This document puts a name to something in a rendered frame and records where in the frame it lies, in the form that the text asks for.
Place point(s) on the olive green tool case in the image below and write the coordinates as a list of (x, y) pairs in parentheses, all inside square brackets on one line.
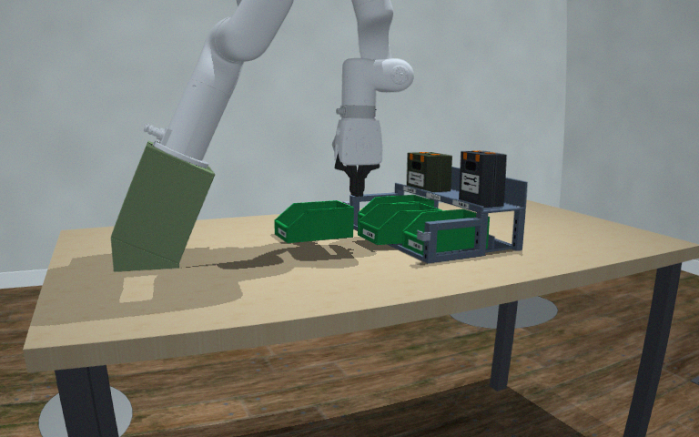
[(429, 172)]

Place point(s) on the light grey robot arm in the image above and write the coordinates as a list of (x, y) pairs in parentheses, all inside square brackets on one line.
[(244, 37)]

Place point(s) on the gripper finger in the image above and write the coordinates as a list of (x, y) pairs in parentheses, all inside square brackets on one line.
[(363, 171), (351, 171)]

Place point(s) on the green bin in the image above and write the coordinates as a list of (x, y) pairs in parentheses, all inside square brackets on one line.
[(322, 220), (395, 199), (384, 224), (449, 239)]

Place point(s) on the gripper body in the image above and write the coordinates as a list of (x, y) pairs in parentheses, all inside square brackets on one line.
[(358, 141)]

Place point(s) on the black tool case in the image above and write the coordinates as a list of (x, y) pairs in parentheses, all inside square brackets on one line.
[(482, 178)]

